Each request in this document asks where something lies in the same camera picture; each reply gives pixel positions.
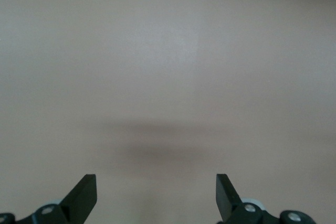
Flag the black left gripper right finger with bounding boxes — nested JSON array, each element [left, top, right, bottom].
[[216, 173, 316, 224]]

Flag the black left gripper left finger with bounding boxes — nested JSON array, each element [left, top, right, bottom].
[[0, 174, 99, 224]]

